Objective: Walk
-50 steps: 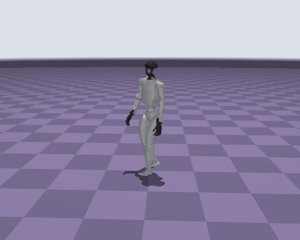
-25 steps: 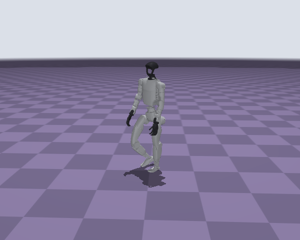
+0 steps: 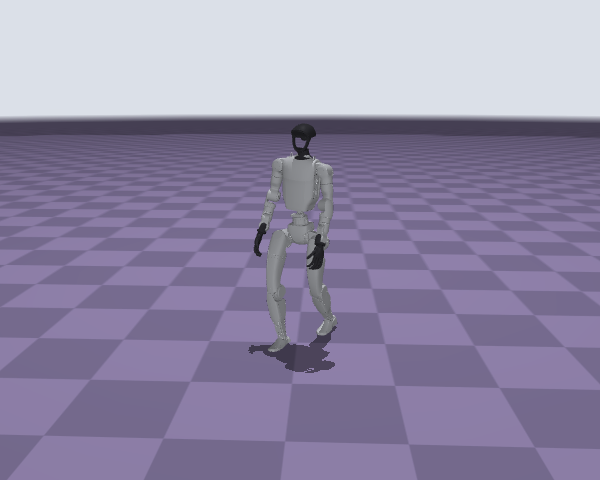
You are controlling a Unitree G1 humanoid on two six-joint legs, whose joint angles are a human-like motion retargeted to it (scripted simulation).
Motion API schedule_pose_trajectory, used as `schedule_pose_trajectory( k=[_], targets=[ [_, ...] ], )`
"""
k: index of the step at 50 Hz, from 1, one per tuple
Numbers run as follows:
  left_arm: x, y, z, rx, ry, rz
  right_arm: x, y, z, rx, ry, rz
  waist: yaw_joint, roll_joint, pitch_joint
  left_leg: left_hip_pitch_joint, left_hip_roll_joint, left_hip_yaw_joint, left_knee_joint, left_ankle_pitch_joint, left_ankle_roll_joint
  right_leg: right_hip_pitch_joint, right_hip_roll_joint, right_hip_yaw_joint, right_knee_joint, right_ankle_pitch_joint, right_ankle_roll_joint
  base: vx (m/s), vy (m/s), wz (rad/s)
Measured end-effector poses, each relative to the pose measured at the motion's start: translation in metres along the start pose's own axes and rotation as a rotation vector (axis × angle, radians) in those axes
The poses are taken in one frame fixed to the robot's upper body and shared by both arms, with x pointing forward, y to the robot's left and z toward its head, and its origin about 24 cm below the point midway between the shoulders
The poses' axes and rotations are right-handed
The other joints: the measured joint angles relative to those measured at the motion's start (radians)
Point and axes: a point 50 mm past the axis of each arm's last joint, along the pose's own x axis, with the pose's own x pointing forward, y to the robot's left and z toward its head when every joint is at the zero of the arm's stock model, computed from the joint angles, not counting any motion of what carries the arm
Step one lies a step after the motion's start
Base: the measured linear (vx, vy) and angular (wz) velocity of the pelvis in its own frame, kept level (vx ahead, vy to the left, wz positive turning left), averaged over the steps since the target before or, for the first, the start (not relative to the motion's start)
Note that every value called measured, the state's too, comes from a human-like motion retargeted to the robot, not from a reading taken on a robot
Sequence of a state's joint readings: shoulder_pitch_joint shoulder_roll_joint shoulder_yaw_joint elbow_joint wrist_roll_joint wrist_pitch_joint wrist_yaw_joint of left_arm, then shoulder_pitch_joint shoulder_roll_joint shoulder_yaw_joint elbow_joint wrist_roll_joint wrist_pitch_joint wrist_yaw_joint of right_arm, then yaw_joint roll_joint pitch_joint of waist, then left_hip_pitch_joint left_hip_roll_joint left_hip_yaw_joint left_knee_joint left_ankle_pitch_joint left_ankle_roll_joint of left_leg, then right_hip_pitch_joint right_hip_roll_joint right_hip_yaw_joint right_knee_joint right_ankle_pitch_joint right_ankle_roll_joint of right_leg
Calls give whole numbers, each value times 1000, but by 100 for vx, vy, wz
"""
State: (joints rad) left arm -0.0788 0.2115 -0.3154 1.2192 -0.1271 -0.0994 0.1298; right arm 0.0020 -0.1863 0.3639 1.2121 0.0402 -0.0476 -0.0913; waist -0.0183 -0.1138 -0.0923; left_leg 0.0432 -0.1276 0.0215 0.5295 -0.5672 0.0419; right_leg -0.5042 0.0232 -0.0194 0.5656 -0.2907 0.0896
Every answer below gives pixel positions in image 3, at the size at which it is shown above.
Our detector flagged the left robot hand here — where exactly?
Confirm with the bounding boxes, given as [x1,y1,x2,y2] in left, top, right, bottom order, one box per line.
[306,234,326,270]

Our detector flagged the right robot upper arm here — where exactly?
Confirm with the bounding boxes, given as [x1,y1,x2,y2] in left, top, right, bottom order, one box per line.
[267,158,285,202]

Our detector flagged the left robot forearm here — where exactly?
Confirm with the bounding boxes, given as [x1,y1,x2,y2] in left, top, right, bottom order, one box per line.
[315,200,333,243]

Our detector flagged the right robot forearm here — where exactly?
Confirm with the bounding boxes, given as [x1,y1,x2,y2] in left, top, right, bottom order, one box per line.
[259,189,276,231]

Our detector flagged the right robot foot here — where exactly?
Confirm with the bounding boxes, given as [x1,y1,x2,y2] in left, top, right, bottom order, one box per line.
[268,336,291,352]

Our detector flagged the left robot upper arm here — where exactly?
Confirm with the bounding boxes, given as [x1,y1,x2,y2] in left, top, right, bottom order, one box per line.
[316,162,333,211]

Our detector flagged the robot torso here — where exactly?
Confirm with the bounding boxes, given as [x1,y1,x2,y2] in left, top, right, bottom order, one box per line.
[282,152,321,245]

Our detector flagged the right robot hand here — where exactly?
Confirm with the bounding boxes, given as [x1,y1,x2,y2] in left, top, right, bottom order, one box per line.
[254,223,267,257]

